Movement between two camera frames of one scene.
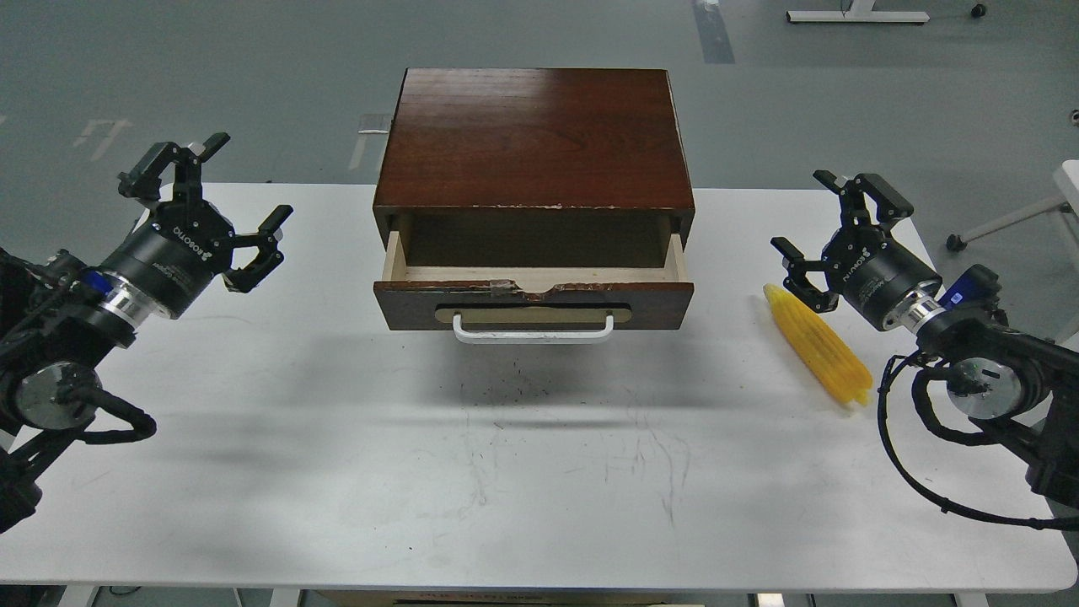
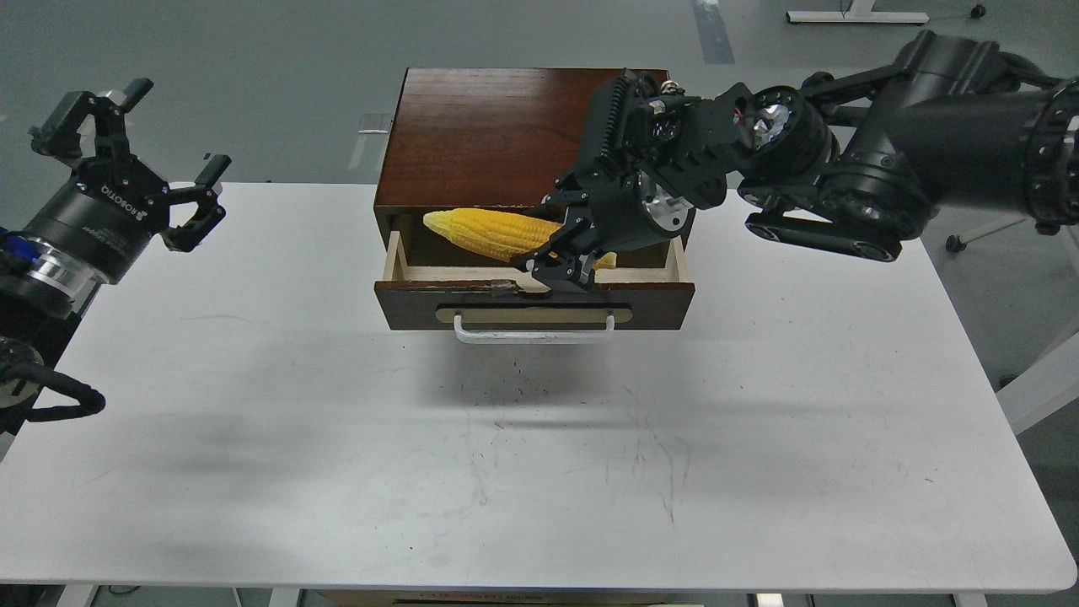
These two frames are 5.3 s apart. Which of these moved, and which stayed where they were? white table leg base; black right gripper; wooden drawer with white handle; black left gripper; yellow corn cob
Moved: black right gripper; black left gripper; yellow corn cob
Stayed: wooden drawer with white handle; white table leg base
